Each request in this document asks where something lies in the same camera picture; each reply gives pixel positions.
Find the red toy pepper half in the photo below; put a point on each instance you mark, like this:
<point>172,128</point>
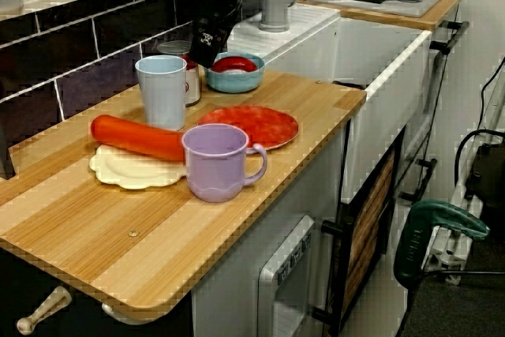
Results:
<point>233,64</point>

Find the toy tomato can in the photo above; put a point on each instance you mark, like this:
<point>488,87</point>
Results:
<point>193,84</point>

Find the light blue plastic bowl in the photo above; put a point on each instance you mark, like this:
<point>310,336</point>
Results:
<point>236,80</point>

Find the pale blue plastic cup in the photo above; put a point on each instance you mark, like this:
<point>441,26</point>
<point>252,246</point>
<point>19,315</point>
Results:
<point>163,92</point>

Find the red plastic plate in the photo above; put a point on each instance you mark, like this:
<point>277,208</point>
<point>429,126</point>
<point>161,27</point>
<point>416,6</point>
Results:
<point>256,126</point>

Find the orange toy sausage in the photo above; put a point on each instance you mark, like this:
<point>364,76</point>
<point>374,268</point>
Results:
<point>134,137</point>

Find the purple plastic mug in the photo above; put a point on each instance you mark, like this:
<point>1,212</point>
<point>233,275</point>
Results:
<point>215,167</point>

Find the red hot dog toy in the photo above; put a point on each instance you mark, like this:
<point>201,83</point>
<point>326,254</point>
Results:
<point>130,173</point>

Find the white toy sink unit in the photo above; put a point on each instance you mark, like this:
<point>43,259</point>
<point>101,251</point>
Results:
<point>378,76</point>

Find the black framed oven door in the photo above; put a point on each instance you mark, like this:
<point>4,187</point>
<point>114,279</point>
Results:
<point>367,214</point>

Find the grey toy dispenser panel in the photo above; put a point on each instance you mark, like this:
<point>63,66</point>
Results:
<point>286,274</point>

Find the black power box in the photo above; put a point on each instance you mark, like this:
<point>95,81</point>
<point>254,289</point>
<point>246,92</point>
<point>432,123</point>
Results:
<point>489,179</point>

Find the white cabinet knob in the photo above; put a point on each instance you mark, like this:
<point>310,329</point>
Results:
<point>43,309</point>

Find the aluminium frame rail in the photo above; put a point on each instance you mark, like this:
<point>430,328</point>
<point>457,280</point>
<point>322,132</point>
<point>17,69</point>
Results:
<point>453,250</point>

